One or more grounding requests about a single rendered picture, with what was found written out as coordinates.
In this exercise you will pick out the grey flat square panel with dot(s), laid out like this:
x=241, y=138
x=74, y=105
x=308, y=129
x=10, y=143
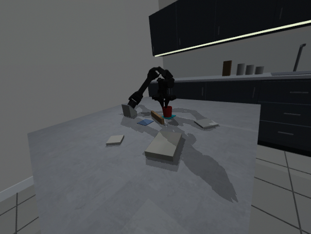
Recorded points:
x=205, y=123

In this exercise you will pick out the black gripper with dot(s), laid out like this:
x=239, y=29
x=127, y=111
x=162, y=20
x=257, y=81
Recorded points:
x=167, y=98

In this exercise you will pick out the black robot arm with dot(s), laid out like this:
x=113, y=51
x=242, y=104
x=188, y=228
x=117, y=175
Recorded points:
x=167, y=82

